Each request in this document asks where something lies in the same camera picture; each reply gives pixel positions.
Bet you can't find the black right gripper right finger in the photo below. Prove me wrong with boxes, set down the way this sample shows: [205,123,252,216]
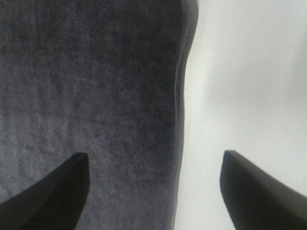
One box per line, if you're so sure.
[220,150,307,230]

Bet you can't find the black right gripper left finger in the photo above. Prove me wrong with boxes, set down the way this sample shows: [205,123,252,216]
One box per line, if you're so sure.
[0,153,90,230]

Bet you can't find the dark navy towel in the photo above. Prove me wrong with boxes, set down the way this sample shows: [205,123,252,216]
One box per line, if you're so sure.
[0,0,190,230]

